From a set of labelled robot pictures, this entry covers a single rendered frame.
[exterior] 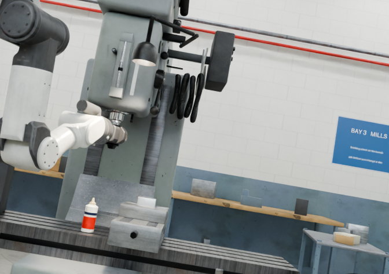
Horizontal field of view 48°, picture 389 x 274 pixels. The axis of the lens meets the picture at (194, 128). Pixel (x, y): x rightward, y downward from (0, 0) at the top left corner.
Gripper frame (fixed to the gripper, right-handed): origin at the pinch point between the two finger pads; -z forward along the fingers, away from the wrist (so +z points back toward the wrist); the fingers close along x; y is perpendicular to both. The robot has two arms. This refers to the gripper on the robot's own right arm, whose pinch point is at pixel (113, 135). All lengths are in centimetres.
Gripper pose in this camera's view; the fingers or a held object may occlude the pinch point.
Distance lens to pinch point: 151.4
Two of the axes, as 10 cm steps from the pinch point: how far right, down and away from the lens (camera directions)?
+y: -1.8, 9.8, -1.1
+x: -9.6, -1.5, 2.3
